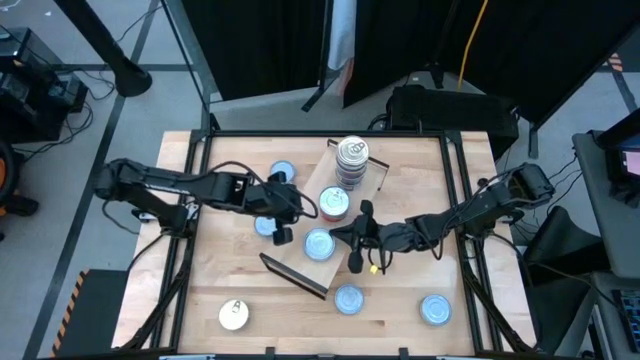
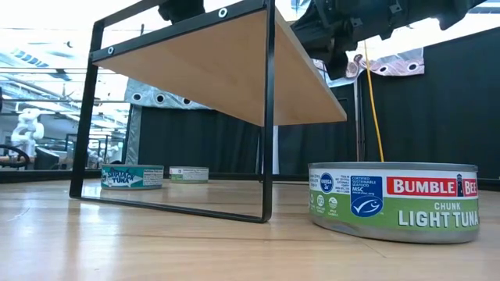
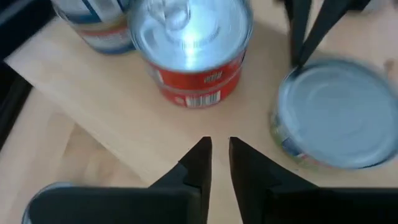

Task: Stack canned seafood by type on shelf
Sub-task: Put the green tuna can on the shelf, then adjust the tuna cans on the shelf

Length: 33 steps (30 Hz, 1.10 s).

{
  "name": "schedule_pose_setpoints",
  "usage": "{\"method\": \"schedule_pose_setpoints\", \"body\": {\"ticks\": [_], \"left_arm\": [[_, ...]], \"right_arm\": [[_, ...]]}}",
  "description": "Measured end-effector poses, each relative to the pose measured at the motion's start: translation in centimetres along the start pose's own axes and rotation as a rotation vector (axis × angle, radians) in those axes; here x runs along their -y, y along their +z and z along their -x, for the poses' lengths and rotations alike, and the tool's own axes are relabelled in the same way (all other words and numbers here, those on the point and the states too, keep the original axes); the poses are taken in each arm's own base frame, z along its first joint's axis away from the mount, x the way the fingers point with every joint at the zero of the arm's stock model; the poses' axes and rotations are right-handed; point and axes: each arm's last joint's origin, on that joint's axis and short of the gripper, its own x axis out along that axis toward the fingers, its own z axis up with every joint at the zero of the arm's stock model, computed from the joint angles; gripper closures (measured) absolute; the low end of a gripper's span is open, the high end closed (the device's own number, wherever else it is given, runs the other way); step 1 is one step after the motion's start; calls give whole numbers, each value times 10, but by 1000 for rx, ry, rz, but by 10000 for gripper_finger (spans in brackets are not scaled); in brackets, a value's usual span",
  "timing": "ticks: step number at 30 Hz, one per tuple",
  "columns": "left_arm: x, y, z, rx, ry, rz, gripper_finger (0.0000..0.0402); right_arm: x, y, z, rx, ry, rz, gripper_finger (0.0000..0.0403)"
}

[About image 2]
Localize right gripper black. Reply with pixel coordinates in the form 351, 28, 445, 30
291, 0, 391, 81

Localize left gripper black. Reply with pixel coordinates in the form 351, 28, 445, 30
158, 0, 206, 25

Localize Bumble Bee light tuna can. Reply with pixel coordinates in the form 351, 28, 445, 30
307, 162, 480, 245
169, 166, 210, 184

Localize teal skipjack tuna can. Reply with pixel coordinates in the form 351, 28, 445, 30
100, 164, 165, 191

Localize wooden shelf black metal legs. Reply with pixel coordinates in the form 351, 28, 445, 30
69, 0, 348, 225

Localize silver grommeted curtain flap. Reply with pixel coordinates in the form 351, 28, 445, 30
123, 76, 215, 173
312, 46, 426, 87

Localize black curtain stand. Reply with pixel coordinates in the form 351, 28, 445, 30
353, 77, 366, 176

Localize black curtain panel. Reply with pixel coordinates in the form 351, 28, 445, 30
277, 26, 500, 181
138, 105, 262, 176

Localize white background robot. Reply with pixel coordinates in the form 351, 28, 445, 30
10, 108, 46, 157

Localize black background box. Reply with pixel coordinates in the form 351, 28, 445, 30
34, 146, 62, 171

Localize black aluminium rig frame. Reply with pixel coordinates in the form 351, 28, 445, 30
0, 169, 500, 192

